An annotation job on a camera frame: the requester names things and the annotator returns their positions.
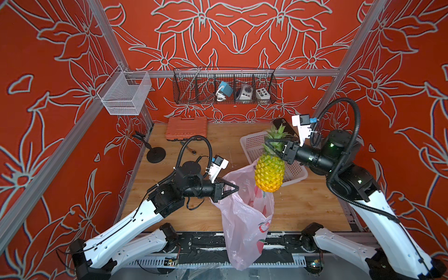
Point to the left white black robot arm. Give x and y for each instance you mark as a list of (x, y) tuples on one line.
[(102, 256)]

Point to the blue white device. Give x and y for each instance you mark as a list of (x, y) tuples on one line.
[(223, 92)]

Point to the black wire wall basket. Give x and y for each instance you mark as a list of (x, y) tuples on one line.
[(207, 85)]

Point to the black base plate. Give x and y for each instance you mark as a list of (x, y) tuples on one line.
[(208, 248)]

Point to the white button box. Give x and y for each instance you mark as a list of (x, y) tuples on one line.
[(263, 96)]

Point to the pink plastic bag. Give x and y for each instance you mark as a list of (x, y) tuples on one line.
[(246, 218)]

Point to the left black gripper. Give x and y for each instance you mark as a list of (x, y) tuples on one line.
[(219, 189)]

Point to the white knob device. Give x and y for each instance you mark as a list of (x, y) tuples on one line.
[(245, 94)]

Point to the orange tool case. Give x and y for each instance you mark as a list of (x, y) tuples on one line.
[(182, 128)]

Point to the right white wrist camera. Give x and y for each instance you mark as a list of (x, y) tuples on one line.
[(304, 123)]

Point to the clear wire wall basket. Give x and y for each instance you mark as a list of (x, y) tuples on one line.
[(125, 94)]

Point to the green handled screwdriver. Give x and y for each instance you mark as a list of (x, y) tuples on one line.
[(194, 152)]

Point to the left black round stand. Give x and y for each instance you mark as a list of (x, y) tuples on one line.
[(154, 154)]

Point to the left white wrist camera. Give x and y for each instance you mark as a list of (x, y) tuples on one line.
[(218, 163)]

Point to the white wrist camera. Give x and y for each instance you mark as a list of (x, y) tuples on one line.
[(304, 123), (218, 163)]

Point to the yellow pineapple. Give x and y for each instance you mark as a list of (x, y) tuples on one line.
[(270, 170)]

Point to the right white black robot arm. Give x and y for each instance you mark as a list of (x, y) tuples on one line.
[(398, 256)]

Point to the black box yellow label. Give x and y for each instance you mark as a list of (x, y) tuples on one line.
[(287, 127)]

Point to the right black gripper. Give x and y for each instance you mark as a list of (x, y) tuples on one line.
[(291, 152)]

